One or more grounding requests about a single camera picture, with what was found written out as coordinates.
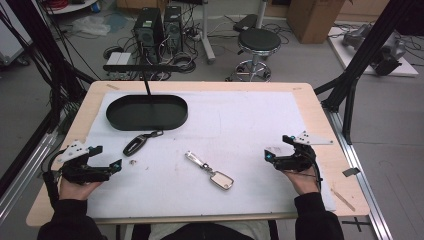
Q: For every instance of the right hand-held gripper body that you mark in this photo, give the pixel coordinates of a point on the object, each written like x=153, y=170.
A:
x=296, y=160

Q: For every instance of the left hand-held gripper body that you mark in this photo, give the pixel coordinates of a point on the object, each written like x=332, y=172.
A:
x=81, y=171

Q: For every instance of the person's left hand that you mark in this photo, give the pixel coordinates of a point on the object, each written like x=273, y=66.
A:
x=76, y=191

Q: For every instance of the person's right hand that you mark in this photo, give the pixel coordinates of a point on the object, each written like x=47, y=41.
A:
x=304, y=183

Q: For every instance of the small metal bit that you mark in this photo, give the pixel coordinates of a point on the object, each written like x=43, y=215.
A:
x=132, y=162

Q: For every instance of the silver car key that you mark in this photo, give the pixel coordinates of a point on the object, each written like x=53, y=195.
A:
x=220, y=179

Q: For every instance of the small grey metal plate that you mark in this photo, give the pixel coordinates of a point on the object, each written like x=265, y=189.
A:
x=351, y=172

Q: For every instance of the black oval tray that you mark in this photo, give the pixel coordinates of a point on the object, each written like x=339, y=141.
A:
x=146, y=115

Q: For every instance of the thin wooden stick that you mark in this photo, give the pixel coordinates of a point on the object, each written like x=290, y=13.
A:
x=343, y=200

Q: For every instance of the black bar stand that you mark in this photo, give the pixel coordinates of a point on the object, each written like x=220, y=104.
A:
x=140, y=68

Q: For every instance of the white box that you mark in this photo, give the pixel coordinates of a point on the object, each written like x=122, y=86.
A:
x=118, y=58

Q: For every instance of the person's torso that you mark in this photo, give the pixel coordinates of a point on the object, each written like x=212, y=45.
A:
x=206, y=231

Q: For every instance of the black round stool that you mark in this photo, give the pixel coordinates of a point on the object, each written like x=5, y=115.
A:
x=259, y=41

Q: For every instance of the white floor board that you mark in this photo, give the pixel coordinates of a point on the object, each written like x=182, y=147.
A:
x=346, y=55

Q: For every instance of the cardboard box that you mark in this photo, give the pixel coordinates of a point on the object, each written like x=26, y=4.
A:
x=311, y=20

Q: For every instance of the black flat pad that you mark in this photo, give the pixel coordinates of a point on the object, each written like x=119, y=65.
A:
x=246, y=22

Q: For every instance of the clear plastic bag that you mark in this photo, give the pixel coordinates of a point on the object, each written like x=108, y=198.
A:
x=91, y=26

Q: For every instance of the grey metal stand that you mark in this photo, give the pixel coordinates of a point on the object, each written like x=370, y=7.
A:
x=208, y=40

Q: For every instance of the large black computer tower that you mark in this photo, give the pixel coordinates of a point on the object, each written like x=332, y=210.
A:
x=148, y=33

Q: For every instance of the grey machine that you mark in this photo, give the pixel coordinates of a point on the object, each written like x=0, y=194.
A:
x=388, y=50

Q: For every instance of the slim black computer tower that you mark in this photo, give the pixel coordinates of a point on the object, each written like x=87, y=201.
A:
x=173, y=28

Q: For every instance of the round white table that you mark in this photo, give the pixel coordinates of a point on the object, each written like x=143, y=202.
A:
x=71, y=6

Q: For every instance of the aluminium rail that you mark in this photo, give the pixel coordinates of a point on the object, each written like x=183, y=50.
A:
x=26, y=176
x=360, y=186

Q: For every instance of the black frame strut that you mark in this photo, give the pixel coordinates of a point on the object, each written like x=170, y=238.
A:
x=363, y=50
x=43, y=50

